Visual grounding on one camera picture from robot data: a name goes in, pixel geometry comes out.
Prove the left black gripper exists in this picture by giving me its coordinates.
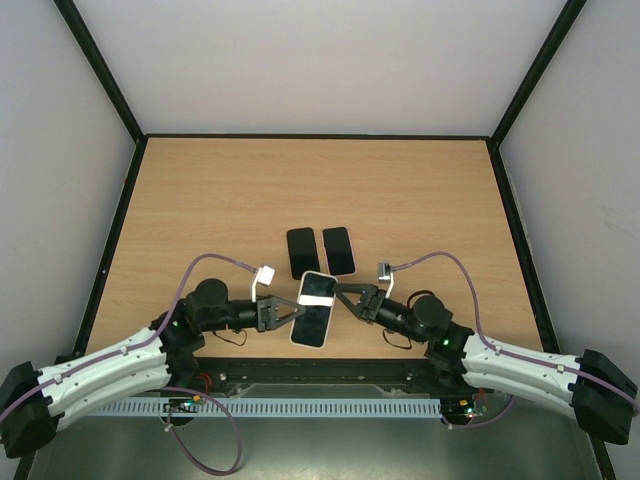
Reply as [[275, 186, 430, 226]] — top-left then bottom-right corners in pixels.
[[201, 295, 305, 334]]

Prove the black phone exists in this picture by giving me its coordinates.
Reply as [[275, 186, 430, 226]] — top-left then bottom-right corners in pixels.
[[322, 226, 355, 277], [291, 272, 336, 347]]

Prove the clear phone case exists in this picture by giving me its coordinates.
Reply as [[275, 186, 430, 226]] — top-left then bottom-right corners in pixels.
[[289, 270, 339, 350]]

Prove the pink phone case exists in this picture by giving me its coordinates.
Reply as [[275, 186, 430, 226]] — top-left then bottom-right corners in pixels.
[[321, 226, 358, 278]]

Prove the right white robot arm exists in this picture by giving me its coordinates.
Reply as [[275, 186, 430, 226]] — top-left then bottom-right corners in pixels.
[[334, 284, 639, 445]]

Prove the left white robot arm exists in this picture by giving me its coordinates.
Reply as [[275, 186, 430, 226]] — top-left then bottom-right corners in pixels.
[[1, 279, 305, 459]]

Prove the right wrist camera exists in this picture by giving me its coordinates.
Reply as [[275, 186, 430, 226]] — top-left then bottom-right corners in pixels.
[[377, 262, 395, 298]]

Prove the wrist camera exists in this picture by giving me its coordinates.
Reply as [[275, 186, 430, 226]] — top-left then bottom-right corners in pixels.
[[377, 262, 395, 298], [250, 264, 276, 303]]

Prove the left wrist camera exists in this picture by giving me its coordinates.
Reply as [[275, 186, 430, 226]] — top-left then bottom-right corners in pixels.
[[250, 264, 276, 303]]

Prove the black front rail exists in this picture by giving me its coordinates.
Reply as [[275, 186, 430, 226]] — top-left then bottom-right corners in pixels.
[[198, 357, 450, 395]]

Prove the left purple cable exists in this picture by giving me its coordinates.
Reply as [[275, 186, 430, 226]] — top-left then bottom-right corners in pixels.
[[0, 253, 261, 426]]

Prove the purple cable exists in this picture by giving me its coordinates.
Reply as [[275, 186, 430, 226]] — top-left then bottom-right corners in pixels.
[[0, 253, 261, 426], [392, 251, 640, 416]]

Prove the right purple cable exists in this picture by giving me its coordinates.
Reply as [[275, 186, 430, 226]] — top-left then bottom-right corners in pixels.
[[392, 251, 640, 416]]

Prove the slotted cable duct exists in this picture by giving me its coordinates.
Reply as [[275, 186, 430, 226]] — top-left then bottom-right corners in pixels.
[[93, 397, 441, 419]]

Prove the black enclosure frame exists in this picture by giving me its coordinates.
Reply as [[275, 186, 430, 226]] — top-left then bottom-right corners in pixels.
[[14, 0, 616, 480]]

